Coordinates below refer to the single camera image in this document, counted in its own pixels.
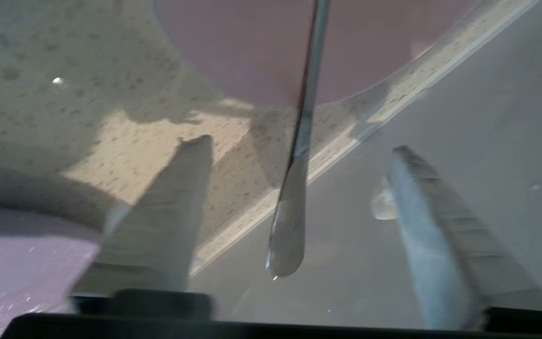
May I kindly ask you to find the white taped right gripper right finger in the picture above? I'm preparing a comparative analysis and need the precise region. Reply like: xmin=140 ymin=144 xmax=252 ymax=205
xmin=371 ymin=145 xmax=542 ymax=330

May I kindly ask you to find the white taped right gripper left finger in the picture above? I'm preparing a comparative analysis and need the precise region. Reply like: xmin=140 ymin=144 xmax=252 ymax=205
xmin=70 ymin=135 xmax=214 ymax=296

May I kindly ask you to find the purple plate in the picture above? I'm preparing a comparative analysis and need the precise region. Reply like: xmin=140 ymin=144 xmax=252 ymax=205
xmin=0 ymin=207 xmax=104 ymax=339

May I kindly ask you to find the metal spoon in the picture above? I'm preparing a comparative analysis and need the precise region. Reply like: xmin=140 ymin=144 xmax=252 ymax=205
xmin=265 ymin=0 xmax=332 ymax=278

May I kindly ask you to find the pink bowl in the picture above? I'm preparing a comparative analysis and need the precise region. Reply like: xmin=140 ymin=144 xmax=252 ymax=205
xmin=151 ymin=0 xmax=476 ymax=108

